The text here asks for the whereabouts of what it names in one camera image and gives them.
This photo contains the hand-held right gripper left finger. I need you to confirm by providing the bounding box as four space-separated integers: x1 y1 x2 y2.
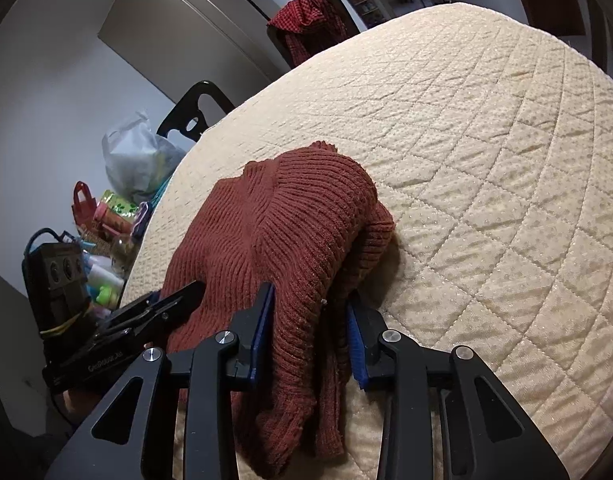
45 282 277 480

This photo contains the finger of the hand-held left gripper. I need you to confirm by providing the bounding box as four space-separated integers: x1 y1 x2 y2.
109 280 206 327
93 296 186 347

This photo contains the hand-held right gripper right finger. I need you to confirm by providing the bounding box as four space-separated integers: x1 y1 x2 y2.
345 305 570 480

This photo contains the rust red knit sweater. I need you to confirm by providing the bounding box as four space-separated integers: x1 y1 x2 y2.
159 141 397 479

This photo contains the white plastic bottle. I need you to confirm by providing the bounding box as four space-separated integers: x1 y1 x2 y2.
84 255 125 292

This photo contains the clear glass jar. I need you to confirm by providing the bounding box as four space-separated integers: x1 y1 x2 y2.
109 235 137 267

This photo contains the purple flip-flop sandal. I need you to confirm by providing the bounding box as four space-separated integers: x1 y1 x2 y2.
131 201 153 241

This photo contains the small red tote bag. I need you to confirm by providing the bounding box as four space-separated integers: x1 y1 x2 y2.
72 181 96 228

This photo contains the green and pink packet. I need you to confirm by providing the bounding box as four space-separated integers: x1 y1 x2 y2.
94 189 140 233

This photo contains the translucent white plastic bag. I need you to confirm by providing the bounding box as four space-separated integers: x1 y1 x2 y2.
101 111 188 206

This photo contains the beige quilted blanket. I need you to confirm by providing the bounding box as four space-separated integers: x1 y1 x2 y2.
121 2 613 480

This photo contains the black chair with oval cutout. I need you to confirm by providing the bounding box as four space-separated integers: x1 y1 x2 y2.
156 80 236 145

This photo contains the large taupe door panel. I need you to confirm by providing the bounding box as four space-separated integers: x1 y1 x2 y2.
97 0 307 98

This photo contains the red checkered garment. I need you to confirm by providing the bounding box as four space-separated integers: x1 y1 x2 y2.
267 0 347 67

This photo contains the black chair draped with garment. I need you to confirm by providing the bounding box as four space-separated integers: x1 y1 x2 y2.
266 0 361 68

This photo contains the black cable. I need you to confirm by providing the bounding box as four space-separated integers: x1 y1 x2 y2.
25 228 78 255

